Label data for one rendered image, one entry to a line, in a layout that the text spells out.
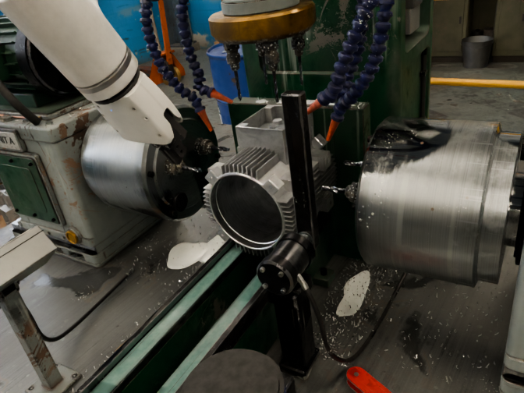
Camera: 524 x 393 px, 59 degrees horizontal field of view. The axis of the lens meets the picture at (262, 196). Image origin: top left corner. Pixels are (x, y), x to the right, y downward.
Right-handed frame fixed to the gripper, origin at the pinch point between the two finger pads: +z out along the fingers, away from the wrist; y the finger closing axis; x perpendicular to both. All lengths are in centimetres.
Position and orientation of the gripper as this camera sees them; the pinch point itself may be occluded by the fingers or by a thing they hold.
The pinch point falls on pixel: (173, 149)
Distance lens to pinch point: 74.5
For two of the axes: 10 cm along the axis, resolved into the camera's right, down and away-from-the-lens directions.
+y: 8.6, 1.4, -4.9
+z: 3.6, 5.1, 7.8
